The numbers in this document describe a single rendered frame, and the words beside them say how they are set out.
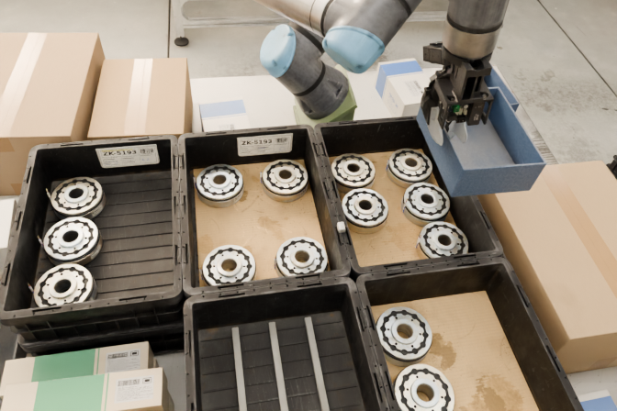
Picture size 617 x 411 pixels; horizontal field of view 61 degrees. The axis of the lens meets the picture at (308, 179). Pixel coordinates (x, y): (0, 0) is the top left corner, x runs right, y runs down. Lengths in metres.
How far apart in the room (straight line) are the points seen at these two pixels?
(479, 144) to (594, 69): 2.51
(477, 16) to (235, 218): 0.66
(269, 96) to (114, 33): 1.75
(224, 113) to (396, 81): 0.52
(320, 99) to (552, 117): 1.82
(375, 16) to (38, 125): 0.85
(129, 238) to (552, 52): 2.85
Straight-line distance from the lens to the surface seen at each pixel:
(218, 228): 1.13
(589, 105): 3.19
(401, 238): 1.14
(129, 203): 1.20
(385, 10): 0.73
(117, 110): 1.37
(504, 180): 0.94
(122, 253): 1.13
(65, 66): 1.48
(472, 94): 0.80
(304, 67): 1.32
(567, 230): 1.21
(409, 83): 1.59
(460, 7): 0.74
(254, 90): 1.64
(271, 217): 1.14
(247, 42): 3.08
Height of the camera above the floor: 1.74
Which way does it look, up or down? 49 degrees down
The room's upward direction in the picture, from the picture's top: 6 degrees clockwise
